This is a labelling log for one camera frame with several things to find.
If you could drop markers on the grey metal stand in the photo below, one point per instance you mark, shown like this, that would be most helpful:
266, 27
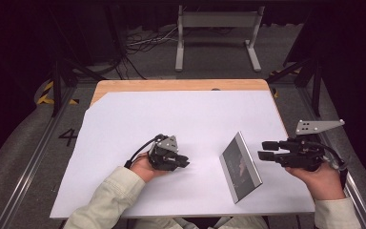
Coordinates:
217, 19

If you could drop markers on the person's right hand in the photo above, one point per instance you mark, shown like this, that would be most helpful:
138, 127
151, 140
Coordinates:
325, 184

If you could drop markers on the black and white box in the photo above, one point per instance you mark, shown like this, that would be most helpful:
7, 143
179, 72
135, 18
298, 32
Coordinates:
239, 168

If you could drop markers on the white table sheet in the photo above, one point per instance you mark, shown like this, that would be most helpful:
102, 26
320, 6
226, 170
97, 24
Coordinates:
178, 111

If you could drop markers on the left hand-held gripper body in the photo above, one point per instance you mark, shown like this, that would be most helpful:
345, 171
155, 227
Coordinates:
163, 156

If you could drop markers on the black metal stand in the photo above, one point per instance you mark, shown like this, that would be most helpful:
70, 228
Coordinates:
56, 86
316, 89

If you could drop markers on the yellow black hazard tape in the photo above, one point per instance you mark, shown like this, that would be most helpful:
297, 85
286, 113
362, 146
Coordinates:
276, 93
46, 92

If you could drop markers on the person's left hand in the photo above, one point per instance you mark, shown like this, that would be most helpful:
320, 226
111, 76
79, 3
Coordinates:
144, 167

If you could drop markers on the aluminium floor rail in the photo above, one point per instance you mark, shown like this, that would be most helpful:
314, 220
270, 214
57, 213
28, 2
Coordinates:
355, 197
35, 159

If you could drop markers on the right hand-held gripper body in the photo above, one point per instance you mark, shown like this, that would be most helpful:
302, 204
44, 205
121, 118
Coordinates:
305, 156

